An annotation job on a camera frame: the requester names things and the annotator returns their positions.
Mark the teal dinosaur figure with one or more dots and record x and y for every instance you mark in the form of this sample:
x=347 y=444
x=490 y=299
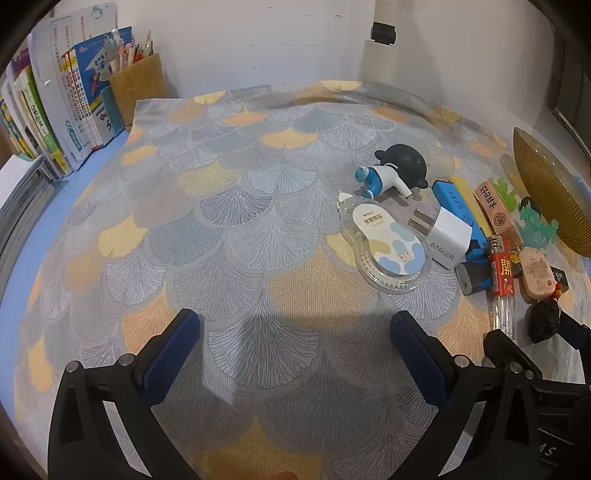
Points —
x=535 y=226

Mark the fan-patterned tablecloth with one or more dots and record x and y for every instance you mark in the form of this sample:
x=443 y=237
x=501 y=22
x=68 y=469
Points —
x=231 y=230

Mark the brown pen holder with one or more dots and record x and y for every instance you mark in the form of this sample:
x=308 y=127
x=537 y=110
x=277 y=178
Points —
x=138 y=87

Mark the light green dinosaur figure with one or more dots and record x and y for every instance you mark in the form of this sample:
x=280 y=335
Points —
x=505 y=191

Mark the red lighter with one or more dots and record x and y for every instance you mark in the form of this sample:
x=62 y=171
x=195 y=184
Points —
x=501 y=272

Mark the pink oval case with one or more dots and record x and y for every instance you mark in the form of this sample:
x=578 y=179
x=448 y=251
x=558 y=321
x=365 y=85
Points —
x=535 y=272

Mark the stack of grey notebooks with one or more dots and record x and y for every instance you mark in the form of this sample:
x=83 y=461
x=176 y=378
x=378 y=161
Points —
x=23 y=198

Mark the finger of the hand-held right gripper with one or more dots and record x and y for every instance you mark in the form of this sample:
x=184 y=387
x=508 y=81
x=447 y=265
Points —
x=575 y=330
x=496 y=344

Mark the row of books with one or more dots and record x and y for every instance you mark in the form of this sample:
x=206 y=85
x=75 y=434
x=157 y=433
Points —
x=69 y=92

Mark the clear correction tape dispenser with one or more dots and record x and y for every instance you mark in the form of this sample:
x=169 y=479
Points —
x=383 y=240

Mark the small black box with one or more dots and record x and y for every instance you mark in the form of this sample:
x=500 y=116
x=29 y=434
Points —
x=557 y=277

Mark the bunch of pens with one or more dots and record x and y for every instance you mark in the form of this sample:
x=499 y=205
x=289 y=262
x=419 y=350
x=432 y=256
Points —
x=124 y=53

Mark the orange rectangular pack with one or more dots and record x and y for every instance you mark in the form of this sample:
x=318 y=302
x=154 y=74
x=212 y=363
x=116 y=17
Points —
x=494 y=207

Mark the teal bookend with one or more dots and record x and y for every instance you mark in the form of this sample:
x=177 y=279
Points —
x=113 y=108

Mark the blue marker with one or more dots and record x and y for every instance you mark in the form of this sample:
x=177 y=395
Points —
x=455 y=198

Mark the black dinosaur figure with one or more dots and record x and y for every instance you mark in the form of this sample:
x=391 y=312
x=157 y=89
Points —
x=542 y=321

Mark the yellow highlighter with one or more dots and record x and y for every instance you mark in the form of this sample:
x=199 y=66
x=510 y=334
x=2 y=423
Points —
x=466 y=189

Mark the blue and white toy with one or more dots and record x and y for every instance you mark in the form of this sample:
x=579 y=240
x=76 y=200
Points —
x=383 y=177

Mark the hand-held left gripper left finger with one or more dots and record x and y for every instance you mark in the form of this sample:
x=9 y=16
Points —
x=171 y=360

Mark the amber glass bowl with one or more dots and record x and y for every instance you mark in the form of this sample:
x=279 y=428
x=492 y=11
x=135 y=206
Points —
x=549 y=194

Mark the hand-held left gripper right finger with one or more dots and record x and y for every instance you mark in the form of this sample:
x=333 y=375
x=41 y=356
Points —
x=420 y=355

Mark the white charger plug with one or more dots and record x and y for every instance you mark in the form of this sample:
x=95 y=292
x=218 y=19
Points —
x=450 y=235

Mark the black whale toy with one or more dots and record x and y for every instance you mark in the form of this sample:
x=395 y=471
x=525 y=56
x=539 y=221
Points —
x=406 y=161

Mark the grey blue pencil sharpener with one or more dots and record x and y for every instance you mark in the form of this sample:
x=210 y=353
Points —
x=471 y=277

